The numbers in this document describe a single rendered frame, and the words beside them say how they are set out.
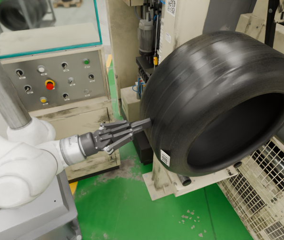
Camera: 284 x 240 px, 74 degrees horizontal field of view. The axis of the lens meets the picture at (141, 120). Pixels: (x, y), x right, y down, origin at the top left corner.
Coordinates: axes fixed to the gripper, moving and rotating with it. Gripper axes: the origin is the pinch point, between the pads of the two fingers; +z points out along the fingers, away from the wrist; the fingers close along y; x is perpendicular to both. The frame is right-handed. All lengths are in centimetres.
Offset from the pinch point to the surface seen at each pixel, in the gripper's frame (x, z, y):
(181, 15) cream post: -20.8, 28.1, 25.8
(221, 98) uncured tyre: -12.7, 20.6, -11.4
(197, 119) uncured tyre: -7.8, 13.7, -11.6
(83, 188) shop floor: 117, -57, 51
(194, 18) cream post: -18.6, 33.5, 26.0
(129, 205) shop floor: 122, -21, 22
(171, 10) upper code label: -21.3, 26.7, 32.1
